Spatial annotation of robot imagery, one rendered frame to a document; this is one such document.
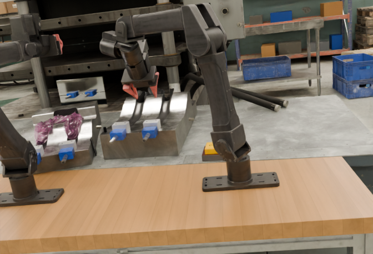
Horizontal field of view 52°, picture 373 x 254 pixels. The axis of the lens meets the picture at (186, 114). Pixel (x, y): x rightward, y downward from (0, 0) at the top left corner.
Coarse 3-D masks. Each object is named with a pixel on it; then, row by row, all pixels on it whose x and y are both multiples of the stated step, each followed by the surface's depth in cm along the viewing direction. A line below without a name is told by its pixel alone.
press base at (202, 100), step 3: (204, 87) 266; (204, 90) 264; (201, 93) 249; (204, 93) 263; (201, 96) 248; (204, 96) 262; (207, 96) 277; (198, 99) 233; (201, 99) 247; (204, 99) 261; (207, 99) 276; (198, 102) 231; (201, 102) 246; (204, 102) 260; (207, 102) 275
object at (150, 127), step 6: (150, 120) 127; (156, 120) 127; (144, 126) 126; (150, 126) 125; (156, 126) 125; (144, 132) 122; (150, 132) 122; (156, 132) 123; (144, 138) 117; (150, 138) 122
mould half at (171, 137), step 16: (160, 96) 154; (176, 96) 152; (128, 112) 150; (144, 112) 148; (176, 112) 145; (192, 112) 160; (160, 128) 127; (176, 128) 125; (112, 144) 128; (128, 144) 127; (144, 144) 127; (160, 144) 126; (176, 144) 125
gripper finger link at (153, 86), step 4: (156, 76) 118; (156, 80) 116; (136, 84) 115; (140, 84) 115; (144, 84) 115; (148, 84) 115; (152, 84) 115; (156, 84) 116; (152, 88) 116; (156, 88) 117; (156, 92) 122; (156, 96) 122
